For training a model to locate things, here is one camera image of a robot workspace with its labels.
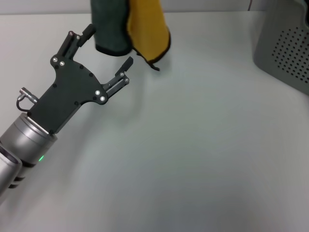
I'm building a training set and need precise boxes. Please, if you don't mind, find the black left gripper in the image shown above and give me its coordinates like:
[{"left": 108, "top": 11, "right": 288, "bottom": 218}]
[{"left": 27, "top": 23, "right": 135, "bottom": 134}]

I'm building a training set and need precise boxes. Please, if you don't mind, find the yellow towel with dark trim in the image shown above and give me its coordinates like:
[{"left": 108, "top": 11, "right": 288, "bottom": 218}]
[{"left": 90, "top": 0, "right": 172, "bottom": 72}]

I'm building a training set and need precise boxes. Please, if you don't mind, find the grey perforated storage box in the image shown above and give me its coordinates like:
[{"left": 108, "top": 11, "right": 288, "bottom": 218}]
[{"left": 253, "top": 0, "right": 309, "bottom": 96}]

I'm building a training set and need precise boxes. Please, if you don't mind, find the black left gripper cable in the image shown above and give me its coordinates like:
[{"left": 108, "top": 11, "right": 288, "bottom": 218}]
[{"left": 16, "top": 87, "right": 40, "bottom": 113}]

